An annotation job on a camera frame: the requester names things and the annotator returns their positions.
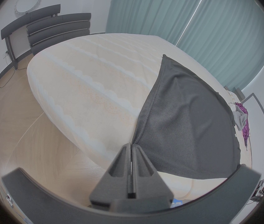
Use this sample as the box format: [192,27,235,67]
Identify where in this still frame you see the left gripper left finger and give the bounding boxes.
[90,143,132,206]

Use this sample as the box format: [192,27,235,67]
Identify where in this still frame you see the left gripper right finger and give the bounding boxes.
[132,144,174,205]

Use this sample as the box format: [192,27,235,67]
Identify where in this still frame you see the black T-shirt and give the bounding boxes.
[132,54,242,180]

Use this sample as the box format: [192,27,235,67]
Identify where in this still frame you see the bed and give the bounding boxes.
[26,33,264,202]

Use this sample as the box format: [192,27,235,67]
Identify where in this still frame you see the purple garment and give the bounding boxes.
[236,102,251,147]

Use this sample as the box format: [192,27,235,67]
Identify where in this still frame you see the grey garment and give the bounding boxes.
[229,103,248,131]

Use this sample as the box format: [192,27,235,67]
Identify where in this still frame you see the grey bedside table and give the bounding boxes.
[224,86,245,100]

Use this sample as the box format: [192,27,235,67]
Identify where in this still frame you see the black chest of drawers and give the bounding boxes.
[26,13,92,56]

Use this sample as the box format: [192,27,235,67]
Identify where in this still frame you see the blue-green curtain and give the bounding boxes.
[105,0,209,46]
[176,0,264,98]

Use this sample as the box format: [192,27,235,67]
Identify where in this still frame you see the black dressing table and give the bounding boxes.
[1,4,61,70]

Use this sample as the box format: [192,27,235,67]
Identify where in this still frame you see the black cable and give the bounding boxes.
[0,67,28,89]

